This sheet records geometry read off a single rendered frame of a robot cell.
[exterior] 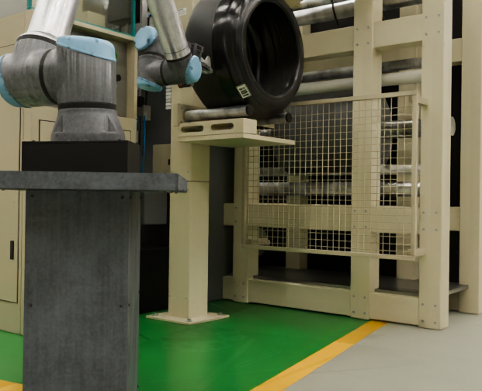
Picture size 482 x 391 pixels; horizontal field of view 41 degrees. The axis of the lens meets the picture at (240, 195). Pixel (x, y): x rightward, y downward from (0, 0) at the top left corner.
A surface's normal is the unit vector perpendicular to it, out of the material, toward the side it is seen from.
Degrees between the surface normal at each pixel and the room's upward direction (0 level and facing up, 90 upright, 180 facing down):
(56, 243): 90
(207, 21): 74
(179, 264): 90
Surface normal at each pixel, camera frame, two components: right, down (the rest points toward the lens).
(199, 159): 0.79, 0.01
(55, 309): 0.04, 0.00
